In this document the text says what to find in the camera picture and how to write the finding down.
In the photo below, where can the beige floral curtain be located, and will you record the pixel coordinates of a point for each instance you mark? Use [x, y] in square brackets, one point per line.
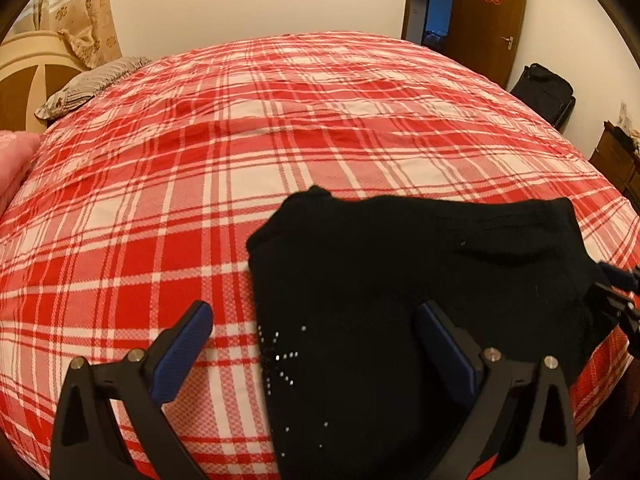
[95, 20]

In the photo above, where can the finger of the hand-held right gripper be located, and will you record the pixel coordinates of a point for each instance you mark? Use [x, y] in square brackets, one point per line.
[617, 276]

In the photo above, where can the red plaid bed sheet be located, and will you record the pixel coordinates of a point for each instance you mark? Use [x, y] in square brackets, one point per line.
[200, 160]

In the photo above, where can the brown wooden door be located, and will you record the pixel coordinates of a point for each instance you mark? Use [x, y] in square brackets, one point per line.
[485, 45]

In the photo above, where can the black pants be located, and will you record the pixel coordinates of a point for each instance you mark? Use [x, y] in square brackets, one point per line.
[375, 285]

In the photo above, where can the striped floral pillow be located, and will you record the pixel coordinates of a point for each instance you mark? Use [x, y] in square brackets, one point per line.
[85, 90]

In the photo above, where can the black suitcase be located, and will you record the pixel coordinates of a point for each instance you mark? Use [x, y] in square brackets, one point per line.
[542, 92]

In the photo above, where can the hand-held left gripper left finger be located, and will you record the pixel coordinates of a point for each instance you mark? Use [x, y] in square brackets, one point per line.
[182, 355]

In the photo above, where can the dark cloth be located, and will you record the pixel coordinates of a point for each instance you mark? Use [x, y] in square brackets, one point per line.
[625, 137]

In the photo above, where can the beige wooden headboard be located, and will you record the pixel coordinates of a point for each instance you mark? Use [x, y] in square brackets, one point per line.
[20, 70]

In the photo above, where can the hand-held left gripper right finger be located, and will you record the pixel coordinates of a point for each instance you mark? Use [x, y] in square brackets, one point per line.
[445, 340]

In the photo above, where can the brown wooden cabinet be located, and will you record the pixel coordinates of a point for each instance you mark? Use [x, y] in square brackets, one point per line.
[612, 160]

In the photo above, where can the pink blanket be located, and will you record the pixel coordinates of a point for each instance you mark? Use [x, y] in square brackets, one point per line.
[15, 155]

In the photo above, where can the dark wooden door frame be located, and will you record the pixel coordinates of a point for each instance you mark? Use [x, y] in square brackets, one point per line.
[412, 5]

